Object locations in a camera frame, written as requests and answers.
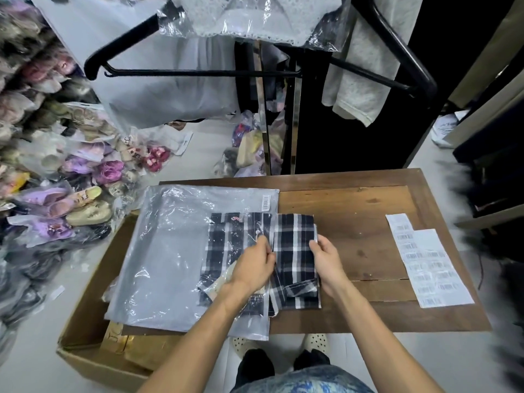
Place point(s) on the person's right hand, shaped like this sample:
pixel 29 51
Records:
pixel 329 266

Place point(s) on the person's left hand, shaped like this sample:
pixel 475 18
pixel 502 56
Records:
pixel 249 268

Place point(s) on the person's right thumb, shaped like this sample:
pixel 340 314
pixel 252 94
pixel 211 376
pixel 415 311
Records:
pixel 314 251

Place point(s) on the person's left thumb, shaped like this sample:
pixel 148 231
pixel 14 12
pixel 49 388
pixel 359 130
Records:
pixel 271 255

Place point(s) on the black white plaid garment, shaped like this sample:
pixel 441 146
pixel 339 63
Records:
pixel 292 249

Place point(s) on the clear plastic garment bag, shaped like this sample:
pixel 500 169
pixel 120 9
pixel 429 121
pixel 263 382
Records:
pixel 223 249

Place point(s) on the person's right forearm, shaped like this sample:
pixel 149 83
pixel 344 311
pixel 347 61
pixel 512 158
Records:
pixel 374 339

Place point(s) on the person's left forearm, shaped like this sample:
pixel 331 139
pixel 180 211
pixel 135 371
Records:
pixel 200 343

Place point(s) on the narrow white barcode label sheet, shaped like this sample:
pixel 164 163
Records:
pixel 400 225

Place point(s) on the person's right cream shoe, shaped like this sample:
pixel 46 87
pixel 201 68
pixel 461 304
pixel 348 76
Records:
pixel 316 342

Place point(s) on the person's cream shoe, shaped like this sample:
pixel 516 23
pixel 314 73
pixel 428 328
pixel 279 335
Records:
pixel 242 345
pixel 316 342

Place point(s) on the person's left cream shoe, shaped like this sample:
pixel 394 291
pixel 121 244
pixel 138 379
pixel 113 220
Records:
pixel 242 345

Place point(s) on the heap of bagged goods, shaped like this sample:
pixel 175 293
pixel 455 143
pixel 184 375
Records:
pixel 247 151

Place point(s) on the grey plastic mailing bag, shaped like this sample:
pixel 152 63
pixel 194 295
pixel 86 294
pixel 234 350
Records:
pixel 163 257

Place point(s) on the wide white barcode label sheet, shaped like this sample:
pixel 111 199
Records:
pixel 438 270

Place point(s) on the person's blue patterned shirt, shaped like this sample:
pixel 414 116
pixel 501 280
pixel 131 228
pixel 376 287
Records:
pixel 303 382

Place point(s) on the chrome clothes rack pole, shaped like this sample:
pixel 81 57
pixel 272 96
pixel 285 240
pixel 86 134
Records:
pixel 266 118

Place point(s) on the light grey hanging garment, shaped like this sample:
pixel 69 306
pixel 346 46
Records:
pixel 360 81

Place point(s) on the white printed paper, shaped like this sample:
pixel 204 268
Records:
pixel 444 126

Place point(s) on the brown cardboard box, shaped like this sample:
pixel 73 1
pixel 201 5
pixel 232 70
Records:
pixel 88 315

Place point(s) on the grey hanging garment bag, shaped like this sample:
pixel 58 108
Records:
pixel 143 89

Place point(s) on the black clothes hanger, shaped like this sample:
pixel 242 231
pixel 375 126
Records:
pixel 389 32

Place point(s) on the white lace garment in bag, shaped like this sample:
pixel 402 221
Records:
pixel 249 14

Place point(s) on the beige board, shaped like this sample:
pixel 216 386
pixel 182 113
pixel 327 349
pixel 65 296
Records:
pixel 487 73

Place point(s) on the pile of bagged slippers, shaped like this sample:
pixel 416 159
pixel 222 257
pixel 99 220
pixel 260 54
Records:
pixel 45 151

